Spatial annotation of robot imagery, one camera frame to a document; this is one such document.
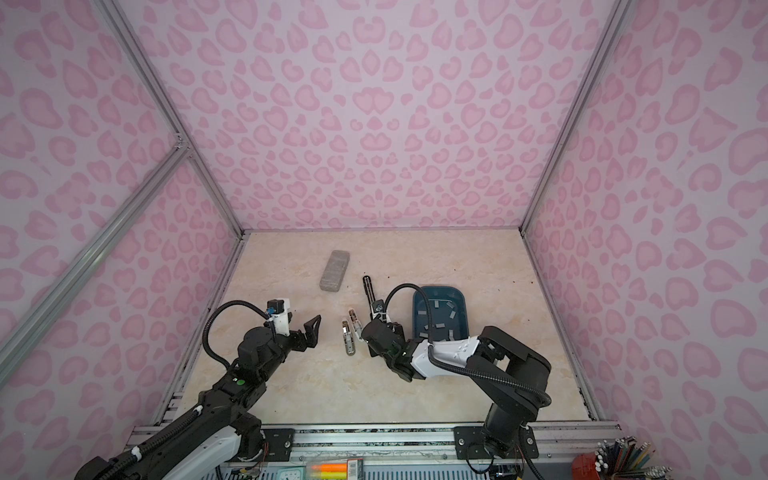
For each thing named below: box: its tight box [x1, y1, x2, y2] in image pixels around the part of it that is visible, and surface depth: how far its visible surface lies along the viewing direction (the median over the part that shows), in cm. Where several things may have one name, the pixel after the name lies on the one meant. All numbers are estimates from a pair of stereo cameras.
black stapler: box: [362, 275, 376, 320], surface depth 103 cm
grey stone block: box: [319, 250, 350, 293], surface depth 106 cm
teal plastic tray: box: [412, 285, 469, 341], surface depth 95 cm
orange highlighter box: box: [306, 458, 364, 480], surface depth 70 cm
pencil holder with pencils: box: [594, 436, 673, 480], surface depth 61 cm
